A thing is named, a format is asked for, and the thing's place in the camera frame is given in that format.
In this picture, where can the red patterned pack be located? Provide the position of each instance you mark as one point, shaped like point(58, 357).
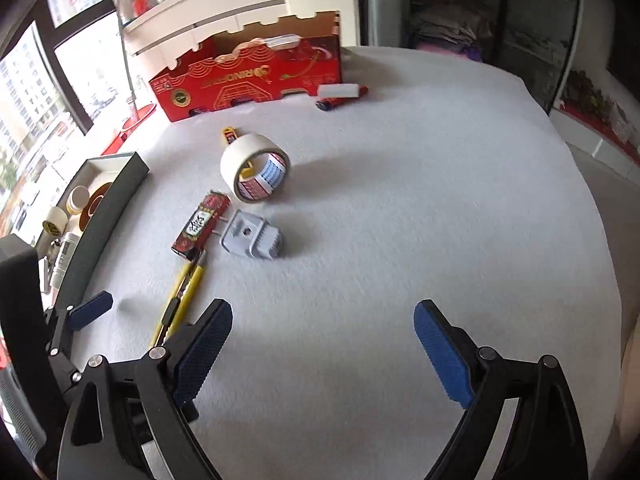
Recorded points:
point(200, 225)

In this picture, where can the white bottle with yellow label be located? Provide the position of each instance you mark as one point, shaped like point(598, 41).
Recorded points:
point(77, 196)

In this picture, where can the glass door cabinet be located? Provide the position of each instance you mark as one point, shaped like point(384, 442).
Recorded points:
point(475, 15)

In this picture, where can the brown tape roll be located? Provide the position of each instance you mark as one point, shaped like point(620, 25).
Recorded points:
point(97, 200)

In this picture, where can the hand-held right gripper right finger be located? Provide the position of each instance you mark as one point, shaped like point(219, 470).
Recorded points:
point(442, 355)

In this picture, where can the small tape roll yellow label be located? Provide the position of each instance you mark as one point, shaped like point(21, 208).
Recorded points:
point(52, 222)

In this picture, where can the grey tray with beige liner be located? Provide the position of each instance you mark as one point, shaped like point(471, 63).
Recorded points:
point(112, 205)

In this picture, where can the yellow utility knife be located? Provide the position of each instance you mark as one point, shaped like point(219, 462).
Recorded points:
point(231, 136)
point(182, 290)

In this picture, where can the white bottle with grey label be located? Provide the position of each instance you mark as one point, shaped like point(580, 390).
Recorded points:
point(65, 255)

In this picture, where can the white plug adapter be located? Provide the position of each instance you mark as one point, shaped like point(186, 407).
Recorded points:
point(247, 235)

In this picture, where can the red cardboard box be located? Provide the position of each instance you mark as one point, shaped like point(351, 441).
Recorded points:
point(250, 80)

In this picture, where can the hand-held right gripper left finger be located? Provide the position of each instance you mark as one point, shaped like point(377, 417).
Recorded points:
point(205, 355)

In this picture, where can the clear packet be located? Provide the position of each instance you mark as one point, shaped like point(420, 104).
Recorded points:
point(285, 40)

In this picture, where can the white counter cabinet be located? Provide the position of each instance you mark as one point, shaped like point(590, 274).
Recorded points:
point(225, 5)

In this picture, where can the white tape roll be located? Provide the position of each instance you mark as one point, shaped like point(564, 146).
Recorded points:
point(250, 167)

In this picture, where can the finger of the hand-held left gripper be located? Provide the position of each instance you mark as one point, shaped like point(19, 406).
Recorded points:
point(90, 308)

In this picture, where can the small white box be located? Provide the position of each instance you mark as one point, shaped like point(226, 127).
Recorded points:
point(340, 91)

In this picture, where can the mop pole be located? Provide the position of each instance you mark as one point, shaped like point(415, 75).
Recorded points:
point(127, 60)

